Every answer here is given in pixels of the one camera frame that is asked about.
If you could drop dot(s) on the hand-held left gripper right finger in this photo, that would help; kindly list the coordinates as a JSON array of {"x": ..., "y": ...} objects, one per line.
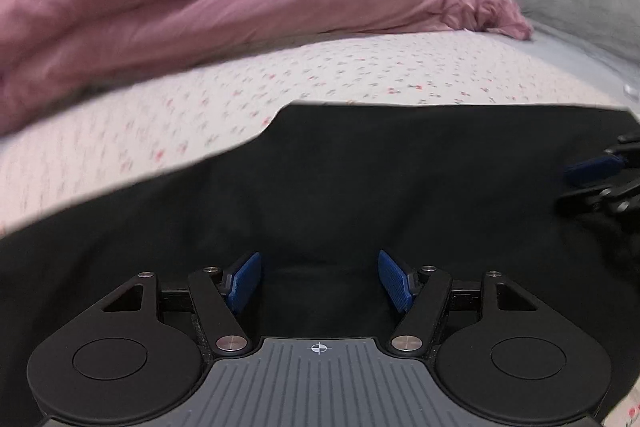
[{"x": 395, "y": 279}]

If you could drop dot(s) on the grey bed blanket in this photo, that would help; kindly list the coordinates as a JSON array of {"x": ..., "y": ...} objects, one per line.
[{"x": 590, "y": 72}]

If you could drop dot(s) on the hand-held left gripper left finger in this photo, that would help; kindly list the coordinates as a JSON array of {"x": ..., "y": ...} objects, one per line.
[{"x": 245, "y": 279}]

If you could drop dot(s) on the black pants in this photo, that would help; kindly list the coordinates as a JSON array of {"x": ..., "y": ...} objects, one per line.
[{"x": 350, "y": 187}]

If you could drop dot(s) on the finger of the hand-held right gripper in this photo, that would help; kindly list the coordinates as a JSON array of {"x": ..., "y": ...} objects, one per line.
[
  {"x": 590, "y": 201},
  {"x": 592, "y": 169}
]

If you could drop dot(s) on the white floral bedsheet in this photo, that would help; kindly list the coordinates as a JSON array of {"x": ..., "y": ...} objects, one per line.
[{"x": 350, "y": 67}]

